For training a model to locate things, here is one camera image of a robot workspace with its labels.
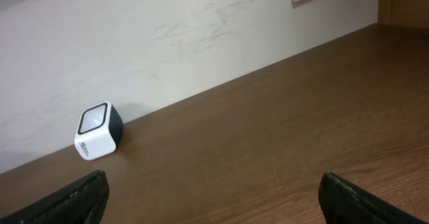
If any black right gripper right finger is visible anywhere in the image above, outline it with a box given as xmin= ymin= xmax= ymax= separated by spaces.
xmin=318 ymin=172 xmax=427 ymax=224

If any wooden cabinet side panel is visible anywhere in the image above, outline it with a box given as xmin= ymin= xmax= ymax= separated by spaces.
xmin=378 ymin=0 xmax=428 ymax=30

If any white barcode scanner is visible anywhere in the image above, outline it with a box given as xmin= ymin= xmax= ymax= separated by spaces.
xmin=74 ymin=102 xmax=123 ymax=161

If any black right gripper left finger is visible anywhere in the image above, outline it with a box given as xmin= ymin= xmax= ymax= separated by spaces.
xmin=1 ymin=170 xmax=109 ymax=224

